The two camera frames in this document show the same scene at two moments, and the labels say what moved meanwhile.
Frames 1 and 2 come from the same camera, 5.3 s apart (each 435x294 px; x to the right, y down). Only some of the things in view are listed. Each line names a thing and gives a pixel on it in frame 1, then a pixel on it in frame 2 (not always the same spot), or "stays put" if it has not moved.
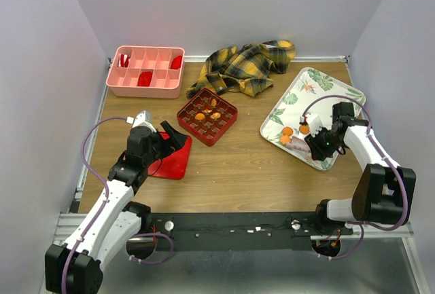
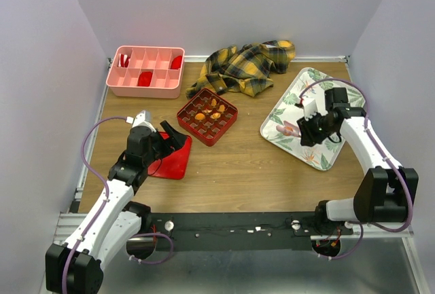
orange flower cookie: x=215 y=115 stays put
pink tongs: x=298 y=143 -> x=288 y=129
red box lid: x=175 y=165 stays put
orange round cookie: x=200 y=117 stays put
